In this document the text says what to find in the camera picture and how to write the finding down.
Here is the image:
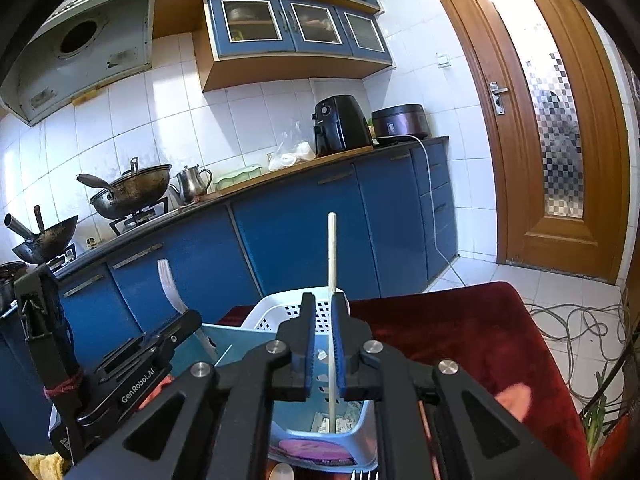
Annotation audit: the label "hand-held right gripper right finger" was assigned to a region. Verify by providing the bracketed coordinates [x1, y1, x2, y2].
[331, 293, 576, 480]

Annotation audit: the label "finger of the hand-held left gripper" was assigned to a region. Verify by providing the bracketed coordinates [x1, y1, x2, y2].
[97, 309, 204, 377]

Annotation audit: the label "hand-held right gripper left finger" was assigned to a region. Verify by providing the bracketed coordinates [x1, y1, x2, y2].
[65, 293, 317, 480]

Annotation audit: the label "white plastic fork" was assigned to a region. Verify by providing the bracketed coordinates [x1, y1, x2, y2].
[156, 259, 222, 363]

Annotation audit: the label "light blue utensil box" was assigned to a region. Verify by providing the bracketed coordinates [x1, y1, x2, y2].
[199, 287, 382, 467]

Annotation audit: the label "dark cooking pot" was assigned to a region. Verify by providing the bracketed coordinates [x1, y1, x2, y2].
[0, 260, 28, 313]

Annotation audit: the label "small dark wok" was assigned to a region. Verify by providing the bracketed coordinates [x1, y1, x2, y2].
[4, 205, 80, 266]

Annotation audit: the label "blue lower cabinets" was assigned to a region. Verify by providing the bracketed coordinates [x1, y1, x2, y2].
[0, 139, 459, 441]

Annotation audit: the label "gas stove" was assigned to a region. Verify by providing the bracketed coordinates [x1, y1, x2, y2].
[109, 197, 172, 237]

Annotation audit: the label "red flower print blanket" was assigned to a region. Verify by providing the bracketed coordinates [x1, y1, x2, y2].
[215, 281, 592, 480]

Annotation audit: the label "large wok with ladle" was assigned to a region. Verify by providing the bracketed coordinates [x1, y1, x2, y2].
[76, 156, 174, 221]

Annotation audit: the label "steel kettle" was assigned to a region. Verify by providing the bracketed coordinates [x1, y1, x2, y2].
[170, 164, 214, 204]

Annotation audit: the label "green plastic tray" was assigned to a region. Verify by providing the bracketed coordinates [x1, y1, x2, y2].
[213, 163, 264, 191]

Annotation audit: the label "dark countertop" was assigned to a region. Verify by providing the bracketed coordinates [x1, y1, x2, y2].
[0, 135, 449, 301]

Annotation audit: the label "clear plastic bag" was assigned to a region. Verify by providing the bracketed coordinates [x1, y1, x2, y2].
[267, 120, 317, 172]

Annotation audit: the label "black air fryer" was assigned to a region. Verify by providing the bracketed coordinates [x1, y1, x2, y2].
[312, 95, 375, 159]

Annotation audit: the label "dark rice cooker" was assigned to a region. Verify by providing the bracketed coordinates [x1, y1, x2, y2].
[371, 103, 432, 142]

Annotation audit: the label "green onions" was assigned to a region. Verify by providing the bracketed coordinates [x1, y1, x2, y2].
[579, 357, 623, 453]

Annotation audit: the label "blue glass door cabinet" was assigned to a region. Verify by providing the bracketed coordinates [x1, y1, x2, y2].
[201, 0, 394, 94]

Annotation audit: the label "grey range hood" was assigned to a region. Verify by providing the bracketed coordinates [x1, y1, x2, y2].
[0, 0, 157, 127]

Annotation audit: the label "wooden door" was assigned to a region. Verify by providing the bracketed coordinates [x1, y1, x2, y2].
[419, 0, 632, 287]

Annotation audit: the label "white power cable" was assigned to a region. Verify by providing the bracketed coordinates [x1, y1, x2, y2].
[376, 134, 467, 288]

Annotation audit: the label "grey floor cables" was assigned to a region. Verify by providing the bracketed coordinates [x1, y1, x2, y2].
[524, 285, 633, 403]

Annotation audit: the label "metal door handle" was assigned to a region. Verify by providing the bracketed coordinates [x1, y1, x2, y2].
[487, 81, 509, 116]

